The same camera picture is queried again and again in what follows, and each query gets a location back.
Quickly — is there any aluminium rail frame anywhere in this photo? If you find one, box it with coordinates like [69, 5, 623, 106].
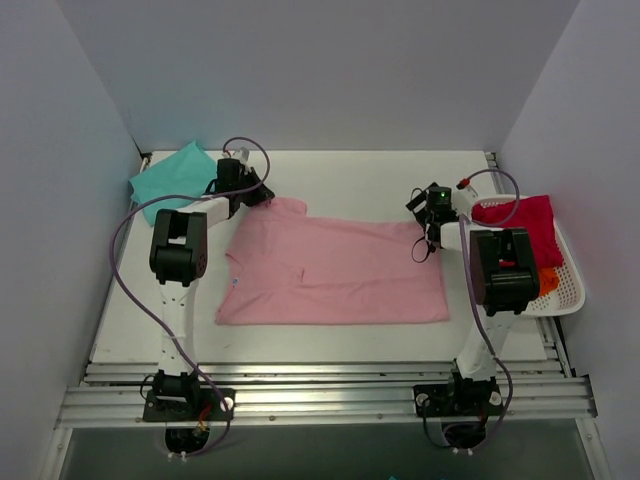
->
[56, 358, 597, 428]

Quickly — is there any white plastic basket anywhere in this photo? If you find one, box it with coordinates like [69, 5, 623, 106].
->
[477, 194, 586, 317]

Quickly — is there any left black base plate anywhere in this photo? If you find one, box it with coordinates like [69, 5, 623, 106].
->
[142, 388, 237, 423]

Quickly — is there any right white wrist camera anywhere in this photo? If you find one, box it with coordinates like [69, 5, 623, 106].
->
[456, 177, 480, 210]

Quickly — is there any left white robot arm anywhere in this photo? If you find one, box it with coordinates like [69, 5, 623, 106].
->
[149, 148, 275, 419]

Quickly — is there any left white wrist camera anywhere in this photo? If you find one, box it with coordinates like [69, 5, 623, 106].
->
[232, 147, 250, 165]

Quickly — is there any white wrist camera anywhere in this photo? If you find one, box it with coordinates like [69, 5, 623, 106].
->
[232, 147, 250, 165]
[456, 177, 480, 210]

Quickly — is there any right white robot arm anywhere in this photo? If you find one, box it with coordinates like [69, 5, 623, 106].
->
[406, 181, 540, 413]

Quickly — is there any teal folded t-shirt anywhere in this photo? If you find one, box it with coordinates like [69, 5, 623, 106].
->
[129, 142, 217, 204]

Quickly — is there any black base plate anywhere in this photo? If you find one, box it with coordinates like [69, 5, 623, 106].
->
[412, 383, 504, 418]
[142, 388, 237, 423]

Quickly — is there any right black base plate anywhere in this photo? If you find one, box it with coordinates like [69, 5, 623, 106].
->
[412, 383, 504, 418]

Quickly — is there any pink t-shirt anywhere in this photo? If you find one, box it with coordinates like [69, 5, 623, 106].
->
[216, 198, 449, 326]

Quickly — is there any orange t-shirt in basket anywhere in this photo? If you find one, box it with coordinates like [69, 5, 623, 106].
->
[538, 267, 560, 297]

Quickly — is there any magenta t-shirt in basket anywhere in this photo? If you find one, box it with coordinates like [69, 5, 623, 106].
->
[472, 195, 564, 268]

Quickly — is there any black loose cable loop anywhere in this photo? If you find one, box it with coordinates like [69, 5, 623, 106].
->
[409, 224, 436, 264]

